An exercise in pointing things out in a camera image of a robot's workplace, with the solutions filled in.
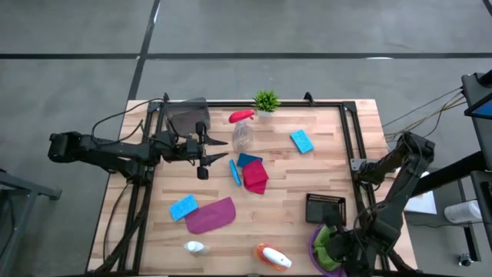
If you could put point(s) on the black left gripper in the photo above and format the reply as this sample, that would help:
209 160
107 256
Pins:
190 148

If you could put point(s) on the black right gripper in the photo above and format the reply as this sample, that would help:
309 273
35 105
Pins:
344 246

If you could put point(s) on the green microfiber cloth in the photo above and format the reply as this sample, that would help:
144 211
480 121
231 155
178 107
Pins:
324 254

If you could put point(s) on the clear spray bottle red trigger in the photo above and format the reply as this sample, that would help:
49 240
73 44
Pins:
242 134

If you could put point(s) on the red cloth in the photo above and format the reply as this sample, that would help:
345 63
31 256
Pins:
254 177

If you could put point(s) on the magenta cloth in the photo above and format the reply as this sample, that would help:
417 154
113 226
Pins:
210 216

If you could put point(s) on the orange cleaner bottle white cap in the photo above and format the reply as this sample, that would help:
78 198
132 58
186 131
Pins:
274 257

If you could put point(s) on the small white bottle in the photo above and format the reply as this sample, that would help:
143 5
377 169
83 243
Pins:
194 246

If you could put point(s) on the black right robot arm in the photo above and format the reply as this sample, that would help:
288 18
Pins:
384 227

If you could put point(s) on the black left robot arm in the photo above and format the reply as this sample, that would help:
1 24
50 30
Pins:
115 154

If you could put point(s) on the purple plastic bowl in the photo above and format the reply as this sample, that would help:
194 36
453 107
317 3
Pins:
310 250

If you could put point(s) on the black mesh basket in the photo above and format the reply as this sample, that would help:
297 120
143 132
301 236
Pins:
324 209

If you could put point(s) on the gray translucent caddy bin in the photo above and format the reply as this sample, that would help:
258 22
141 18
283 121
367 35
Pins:
188 115

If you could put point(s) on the black table clamp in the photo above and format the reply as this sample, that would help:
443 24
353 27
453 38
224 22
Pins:
308 97
166 97

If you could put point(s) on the green plant white pot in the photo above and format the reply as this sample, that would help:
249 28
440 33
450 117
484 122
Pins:
266 101

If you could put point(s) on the white paper sheet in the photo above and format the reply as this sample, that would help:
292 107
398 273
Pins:
423 204

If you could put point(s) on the black caster wheel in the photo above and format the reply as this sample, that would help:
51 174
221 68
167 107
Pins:
465 259

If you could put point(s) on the white cylinder roll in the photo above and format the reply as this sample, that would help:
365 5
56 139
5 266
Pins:
461 212

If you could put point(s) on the black metal beam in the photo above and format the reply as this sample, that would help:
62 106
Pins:
453 173

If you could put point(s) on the gray metal table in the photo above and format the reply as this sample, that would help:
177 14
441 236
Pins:
38 191

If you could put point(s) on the laptop with blue screen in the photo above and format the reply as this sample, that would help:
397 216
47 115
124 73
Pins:
485 109

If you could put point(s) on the black equipment cart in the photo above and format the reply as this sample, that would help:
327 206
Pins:
476 82

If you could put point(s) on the black aluminium table frame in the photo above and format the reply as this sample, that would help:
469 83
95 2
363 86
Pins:
296 104

